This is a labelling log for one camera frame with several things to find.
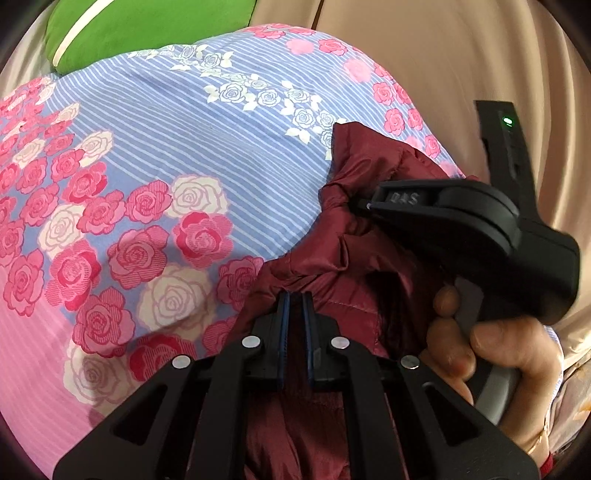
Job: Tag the green pillow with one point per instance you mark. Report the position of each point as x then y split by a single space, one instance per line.
138 27

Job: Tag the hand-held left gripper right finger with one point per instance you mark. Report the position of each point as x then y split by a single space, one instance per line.
308 323

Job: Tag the person's right hand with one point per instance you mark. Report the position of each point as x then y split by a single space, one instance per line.
508 341

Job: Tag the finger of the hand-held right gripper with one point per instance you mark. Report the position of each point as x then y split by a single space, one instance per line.
397 201

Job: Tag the maroon quilted jacket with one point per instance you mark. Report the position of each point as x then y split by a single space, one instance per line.
355 277

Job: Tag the person's right forearm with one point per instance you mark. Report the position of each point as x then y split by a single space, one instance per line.
535 438

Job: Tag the floral pink blue blanket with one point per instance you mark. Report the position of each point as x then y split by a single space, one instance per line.
152 184

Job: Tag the beige cloth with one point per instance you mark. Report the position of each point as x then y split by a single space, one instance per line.
438 60

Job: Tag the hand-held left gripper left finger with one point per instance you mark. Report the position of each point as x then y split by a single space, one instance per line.
282 323

